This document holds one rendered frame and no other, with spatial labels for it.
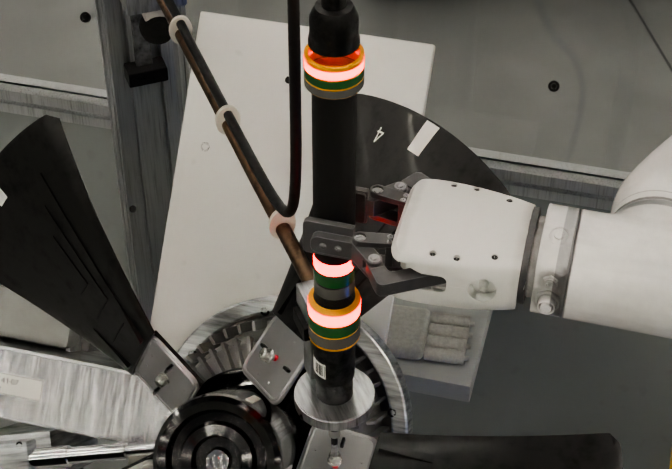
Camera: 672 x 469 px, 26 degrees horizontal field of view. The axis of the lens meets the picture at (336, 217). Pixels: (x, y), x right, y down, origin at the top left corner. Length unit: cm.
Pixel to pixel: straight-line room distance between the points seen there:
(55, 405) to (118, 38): 51
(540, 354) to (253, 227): 74
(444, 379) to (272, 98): 49
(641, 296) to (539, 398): 119
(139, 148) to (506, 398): 72
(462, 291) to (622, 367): 112
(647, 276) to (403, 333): 85
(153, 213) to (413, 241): 94
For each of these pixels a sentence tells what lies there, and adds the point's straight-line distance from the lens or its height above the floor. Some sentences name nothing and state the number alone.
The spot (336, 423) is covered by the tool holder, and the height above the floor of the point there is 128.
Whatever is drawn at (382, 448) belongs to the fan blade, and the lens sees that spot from 135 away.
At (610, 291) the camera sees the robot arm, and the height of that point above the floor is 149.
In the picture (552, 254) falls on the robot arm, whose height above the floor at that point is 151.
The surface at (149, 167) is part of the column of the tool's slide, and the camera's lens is 194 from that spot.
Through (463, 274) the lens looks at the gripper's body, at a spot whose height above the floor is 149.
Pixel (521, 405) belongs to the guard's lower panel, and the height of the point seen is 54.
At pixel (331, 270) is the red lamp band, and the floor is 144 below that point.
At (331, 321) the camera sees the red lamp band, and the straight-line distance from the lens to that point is 118.
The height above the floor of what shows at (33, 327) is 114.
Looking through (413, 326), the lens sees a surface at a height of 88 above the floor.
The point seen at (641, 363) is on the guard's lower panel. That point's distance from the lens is 218.
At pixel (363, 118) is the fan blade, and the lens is 138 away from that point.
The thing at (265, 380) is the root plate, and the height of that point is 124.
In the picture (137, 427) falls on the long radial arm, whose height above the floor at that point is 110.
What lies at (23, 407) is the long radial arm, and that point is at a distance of 154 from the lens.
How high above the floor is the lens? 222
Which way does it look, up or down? 41 degrees down
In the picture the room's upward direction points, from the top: straight up
